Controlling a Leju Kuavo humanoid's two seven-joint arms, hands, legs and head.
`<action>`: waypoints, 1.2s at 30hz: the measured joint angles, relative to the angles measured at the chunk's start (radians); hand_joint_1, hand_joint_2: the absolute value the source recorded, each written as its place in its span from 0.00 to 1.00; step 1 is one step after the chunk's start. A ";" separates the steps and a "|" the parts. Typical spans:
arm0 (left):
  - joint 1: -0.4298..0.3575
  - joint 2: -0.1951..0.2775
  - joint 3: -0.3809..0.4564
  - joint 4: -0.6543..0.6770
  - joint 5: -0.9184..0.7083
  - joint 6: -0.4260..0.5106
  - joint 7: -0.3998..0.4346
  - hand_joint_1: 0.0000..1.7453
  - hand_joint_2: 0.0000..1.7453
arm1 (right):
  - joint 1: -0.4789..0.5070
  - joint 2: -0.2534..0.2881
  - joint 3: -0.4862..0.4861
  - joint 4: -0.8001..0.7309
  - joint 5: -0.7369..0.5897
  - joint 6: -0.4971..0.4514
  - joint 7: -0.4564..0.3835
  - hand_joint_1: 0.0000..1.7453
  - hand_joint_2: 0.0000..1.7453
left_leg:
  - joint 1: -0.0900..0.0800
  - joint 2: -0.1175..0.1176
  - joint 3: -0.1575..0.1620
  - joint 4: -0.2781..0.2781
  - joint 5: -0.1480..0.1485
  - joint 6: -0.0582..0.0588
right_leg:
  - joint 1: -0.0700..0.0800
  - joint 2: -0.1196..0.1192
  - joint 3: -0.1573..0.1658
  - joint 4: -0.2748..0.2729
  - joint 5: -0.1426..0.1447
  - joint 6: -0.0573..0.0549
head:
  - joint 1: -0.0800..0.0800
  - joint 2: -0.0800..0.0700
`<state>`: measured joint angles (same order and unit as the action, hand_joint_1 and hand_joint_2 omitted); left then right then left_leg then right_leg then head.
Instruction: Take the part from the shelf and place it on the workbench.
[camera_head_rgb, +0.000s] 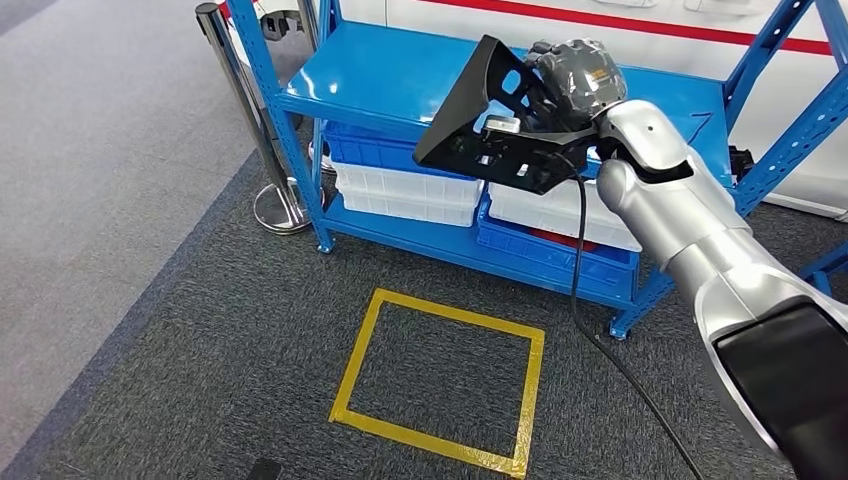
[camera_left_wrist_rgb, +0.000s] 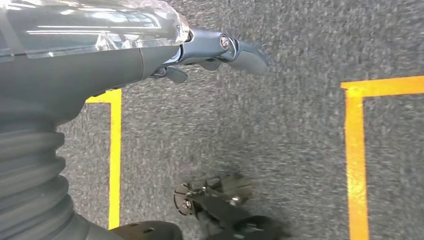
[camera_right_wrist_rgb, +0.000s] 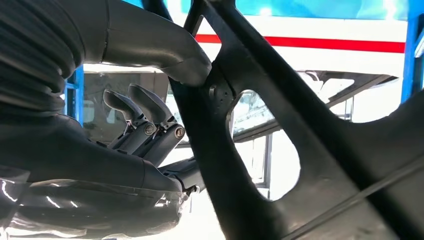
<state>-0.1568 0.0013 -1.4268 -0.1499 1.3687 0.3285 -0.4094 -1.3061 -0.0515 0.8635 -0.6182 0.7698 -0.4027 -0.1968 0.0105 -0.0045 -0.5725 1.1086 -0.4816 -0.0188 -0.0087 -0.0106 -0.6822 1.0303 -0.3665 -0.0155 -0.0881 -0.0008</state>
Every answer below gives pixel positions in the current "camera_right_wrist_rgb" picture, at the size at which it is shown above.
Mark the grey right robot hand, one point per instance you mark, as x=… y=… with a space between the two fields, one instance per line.
x=82 y=159

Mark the blue metal shelf rack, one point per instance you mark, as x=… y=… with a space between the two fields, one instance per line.
x=314 y=8

